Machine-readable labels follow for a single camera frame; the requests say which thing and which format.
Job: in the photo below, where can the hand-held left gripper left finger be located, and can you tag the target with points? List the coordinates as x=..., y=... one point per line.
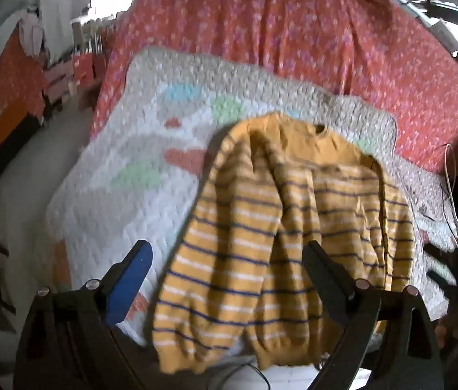
x=131, y=280

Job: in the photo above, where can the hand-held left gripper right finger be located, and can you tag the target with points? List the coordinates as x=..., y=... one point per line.
x=326, y=277

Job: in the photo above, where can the red floral bedsheet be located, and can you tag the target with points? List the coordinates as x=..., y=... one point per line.
x=273, y=16

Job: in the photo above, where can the red floral cloth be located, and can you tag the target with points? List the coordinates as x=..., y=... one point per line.
x=5, y=81

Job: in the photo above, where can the pile of pale clothes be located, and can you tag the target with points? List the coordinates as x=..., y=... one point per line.
x=1, y=24

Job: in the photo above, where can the yellow striped sweater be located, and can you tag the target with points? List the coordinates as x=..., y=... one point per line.
x=253, y=219

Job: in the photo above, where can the pink drawer unit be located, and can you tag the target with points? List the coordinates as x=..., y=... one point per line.
x=60, y=81

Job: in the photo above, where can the white quilted heart blanket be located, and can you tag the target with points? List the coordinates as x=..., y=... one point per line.
x=131, y=130

